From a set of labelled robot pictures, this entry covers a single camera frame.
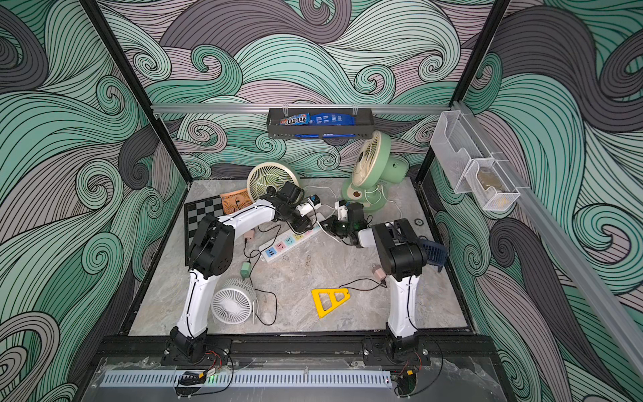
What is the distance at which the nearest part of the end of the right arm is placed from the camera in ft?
2.71

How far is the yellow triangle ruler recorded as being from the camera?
0.82 m

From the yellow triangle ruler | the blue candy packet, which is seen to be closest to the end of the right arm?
the yellow triangle ruler
